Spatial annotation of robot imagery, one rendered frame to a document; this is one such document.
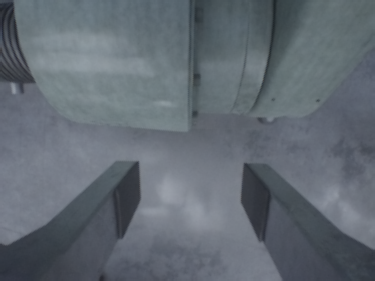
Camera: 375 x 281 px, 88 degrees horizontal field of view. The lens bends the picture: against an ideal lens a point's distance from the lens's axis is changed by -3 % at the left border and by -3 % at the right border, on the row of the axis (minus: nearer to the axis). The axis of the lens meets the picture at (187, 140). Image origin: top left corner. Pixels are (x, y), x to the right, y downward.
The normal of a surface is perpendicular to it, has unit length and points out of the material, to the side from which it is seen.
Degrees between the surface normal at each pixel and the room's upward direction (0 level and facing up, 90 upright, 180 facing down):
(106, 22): 7
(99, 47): 18
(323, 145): 0
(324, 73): 48
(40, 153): 0
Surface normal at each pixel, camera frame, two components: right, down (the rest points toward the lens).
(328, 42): -0.02, 0.88
